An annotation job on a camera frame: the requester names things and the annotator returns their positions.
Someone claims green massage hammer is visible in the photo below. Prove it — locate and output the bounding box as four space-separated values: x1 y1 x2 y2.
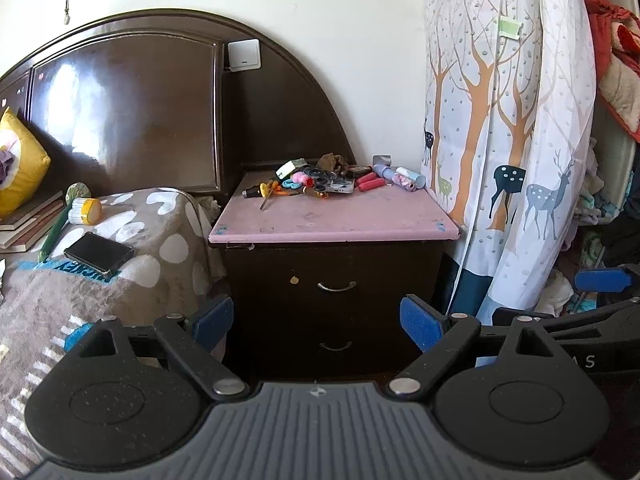
37 182 91 264

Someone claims floral rolled tube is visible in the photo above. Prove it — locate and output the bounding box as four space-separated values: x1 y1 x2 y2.
392 166 427 193

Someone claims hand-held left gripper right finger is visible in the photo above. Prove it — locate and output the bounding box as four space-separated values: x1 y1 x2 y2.
387 295 568 403

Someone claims grey blanket with white hearts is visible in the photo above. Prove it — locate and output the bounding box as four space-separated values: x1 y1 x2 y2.
0 187 229 480

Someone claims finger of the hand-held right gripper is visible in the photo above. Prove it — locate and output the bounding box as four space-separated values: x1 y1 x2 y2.
574 264 640 295

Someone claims white cloth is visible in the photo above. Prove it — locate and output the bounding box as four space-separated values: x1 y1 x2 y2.
534 269 576 317

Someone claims pile of black rings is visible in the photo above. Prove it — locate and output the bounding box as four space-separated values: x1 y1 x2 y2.
303 165 346 189

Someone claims white jar with yellow lid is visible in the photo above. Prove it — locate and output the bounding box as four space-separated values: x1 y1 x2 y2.
66 197 103 226

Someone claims black smartphone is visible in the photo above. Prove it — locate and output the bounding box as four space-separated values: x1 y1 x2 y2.
63 231 136 277

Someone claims pile of clothes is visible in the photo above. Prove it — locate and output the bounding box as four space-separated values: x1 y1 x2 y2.
572 137 631 253

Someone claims white and green box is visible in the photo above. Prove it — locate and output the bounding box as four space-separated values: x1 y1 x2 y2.
276 158 307 178

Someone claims dark drawer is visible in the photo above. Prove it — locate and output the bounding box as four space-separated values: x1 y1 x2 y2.
227 310 433 380
226 247 447 318

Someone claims white wall switch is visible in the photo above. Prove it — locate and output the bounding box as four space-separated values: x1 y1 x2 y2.
227 39 262 71

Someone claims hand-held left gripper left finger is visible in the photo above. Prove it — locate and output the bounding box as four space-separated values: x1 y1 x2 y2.
65 296 251 402

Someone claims yellow pillow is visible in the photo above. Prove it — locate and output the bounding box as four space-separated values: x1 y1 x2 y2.
0 106 52 218

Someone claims dark wooden headboard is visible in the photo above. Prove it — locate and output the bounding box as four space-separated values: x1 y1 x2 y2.
0 8 357 207

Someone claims brown cloth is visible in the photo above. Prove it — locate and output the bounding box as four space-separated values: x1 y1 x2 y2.
318 152 357 175

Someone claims dark wooden nightstand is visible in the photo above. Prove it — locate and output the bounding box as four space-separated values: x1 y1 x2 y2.
208 170 461 382

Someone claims green tape label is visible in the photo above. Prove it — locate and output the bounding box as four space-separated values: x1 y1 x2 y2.
497 16 524 39

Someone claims deer print wardrobe cover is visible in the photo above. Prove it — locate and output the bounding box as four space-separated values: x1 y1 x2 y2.
421 0 599 317

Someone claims red blanket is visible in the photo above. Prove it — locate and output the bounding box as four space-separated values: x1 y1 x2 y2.
582 0 640 136

